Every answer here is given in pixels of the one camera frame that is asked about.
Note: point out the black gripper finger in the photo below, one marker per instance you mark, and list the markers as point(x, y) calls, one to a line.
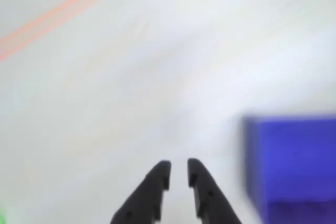
point(149, 190)
point(207, 192)

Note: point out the blue plastic box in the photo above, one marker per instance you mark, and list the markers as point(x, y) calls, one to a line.
point(294, 161)

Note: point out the orange tape strip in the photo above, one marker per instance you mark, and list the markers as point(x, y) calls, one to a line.
point(60, 7)

